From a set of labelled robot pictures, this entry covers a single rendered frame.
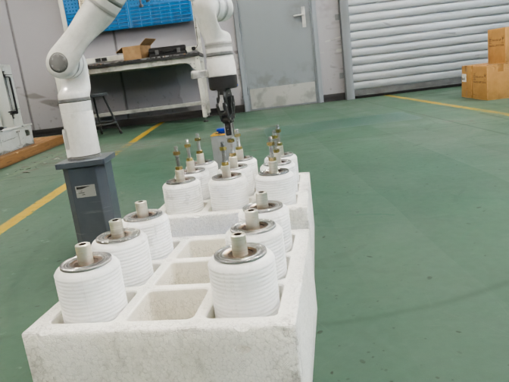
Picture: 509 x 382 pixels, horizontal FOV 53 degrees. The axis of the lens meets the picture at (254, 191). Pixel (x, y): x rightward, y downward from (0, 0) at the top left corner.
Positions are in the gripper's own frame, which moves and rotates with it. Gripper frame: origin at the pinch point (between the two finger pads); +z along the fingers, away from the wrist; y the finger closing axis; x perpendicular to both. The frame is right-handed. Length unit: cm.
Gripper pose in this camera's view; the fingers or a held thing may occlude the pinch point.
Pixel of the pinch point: (229, 129)
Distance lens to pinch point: 136.2
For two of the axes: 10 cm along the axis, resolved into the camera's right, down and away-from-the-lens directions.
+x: -9.8, 0.8, 1.9
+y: 1.6, -2.5, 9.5
